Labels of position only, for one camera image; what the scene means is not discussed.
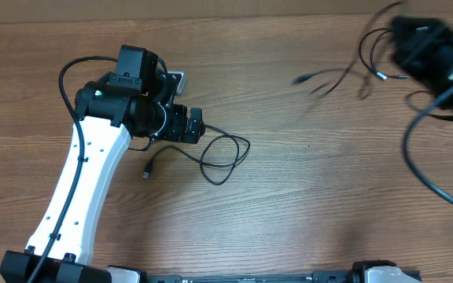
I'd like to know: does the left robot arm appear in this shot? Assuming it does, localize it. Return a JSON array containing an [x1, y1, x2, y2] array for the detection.
[[0, 45, 204, 282]]

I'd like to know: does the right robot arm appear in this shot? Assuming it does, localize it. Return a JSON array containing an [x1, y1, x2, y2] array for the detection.
[[378, 16, 453, 205]]

